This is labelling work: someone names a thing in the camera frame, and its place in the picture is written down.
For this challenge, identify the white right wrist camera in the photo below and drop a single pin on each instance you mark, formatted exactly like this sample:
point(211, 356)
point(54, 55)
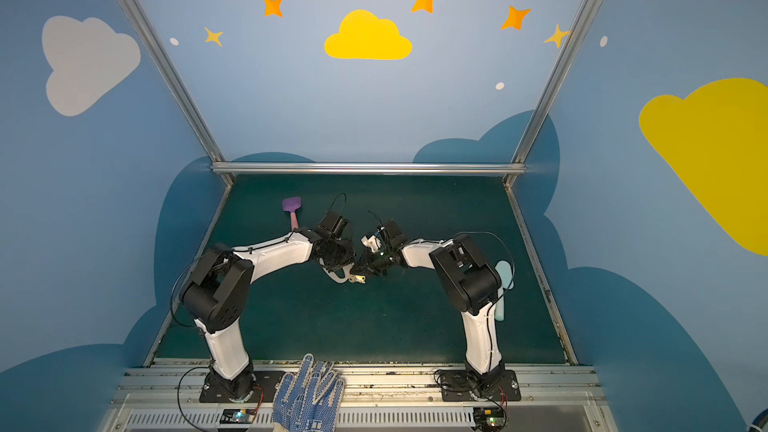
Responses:
point(372, 243)

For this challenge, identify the aluminium right frame post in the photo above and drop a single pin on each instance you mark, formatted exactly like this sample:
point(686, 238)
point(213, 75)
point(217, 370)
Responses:
point(580, 26)

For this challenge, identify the purple spade pink handle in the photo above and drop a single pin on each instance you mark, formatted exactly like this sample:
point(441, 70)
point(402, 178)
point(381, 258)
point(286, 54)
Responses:
point(291, 205)

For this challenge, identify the left green circuit board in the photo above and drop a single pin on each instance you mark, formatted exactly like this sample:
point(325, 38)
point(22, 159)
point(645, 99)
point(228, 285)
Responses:
point(237, 416)

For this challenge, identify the aluminium frame post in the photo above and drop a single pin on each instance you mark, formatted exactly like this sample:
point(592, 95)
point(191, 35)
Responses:
point(580, 26)
point(162, 60)

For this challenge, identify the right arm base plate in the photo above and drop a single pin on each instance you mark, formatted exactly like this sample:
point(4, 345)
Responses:
point(499, 385)

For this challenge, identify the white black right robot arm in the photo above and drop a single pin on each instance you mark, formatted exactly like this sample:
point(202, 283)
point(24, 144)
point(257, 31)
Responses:
point(471, 284)

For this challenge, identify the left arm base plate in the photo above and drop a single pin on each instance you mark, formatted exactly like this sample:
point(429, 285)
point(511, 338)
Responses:
point(248, 387)

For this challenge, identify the aluminium left frame post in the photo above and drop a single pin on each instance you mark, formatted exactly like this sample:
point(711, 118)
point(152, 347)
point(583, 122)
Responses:
point(162, 60)

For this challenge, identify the blue dotted work gloves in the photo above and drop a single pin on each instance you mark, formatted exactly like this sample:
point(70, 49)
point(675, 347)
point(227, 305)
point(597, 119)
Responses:
point(310, 399)

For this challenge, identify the aluminium back frame rail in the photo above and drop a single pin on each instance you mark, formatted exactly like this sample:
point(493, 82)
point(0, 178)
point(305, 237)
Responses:
point(421, 169)

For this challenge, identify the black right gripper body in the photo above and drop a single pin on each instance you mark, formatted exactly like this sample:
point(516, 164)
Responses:
point(377, 258)

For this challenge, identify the yellow-headed key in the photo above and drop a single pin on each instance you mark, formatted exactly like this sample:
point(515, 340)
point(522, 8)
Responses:
point(358, 279)

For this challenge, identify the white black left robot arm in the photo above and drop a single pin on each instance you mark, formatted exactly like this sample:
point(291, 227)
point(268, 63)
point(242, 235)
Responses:
point(217, 288)

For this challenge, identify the silver perforated metal plate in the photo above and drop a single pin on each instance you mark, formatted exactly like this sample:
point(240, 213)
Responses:
point(339, 274)

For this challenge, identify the right green circuit board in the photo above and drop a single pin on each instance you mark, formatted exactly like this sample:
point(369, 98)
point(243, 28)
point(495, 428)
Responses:
point(489, 419)

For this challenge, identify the green circuit board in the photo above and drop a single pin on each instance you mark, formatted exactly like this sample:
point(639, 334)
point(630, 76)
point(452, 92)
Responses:
point(489, 419)
point(237, 416)

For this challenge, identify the light blue handle tool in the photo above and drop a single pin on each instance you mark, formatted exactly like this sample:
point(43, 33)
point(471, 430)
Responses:
point(506, 273)

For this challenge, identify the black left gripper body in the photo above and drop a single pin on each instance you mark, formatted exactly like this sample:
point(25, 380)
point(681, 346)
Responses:
point(335, 253)

